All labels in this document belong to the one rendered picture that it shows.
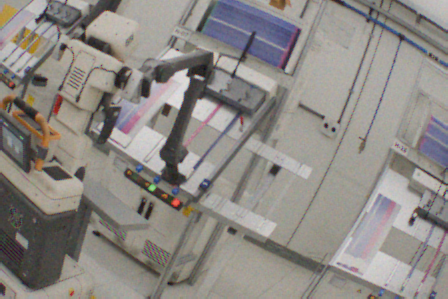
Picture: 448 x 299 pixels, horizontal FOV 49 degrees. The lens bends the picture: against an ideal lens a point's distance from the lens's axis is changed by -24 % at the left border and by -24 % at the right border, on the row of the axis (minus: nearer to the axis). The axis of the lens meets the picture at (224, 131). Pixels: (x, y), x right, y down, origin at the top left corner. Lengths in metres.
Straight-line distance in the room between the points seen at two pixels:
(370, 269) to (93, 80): 1.58
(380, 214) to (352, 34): 2.11
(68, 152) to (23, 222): 0.46
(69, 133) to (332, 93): 2.79
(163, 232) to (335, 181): 1.77
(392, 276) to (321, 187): 2.11
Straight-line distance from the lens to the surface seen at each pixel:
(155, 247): 3.40
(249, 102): 3.14
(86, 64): 2.21
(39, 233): 2.00
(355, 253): 2.79
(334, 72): 4.69
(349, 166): 4.65
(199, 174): 2.96
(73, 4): 3.94
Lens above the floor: 1.52
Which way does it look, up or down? 10 degrees down
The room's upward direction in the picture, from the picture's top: 25 degrees clockwise
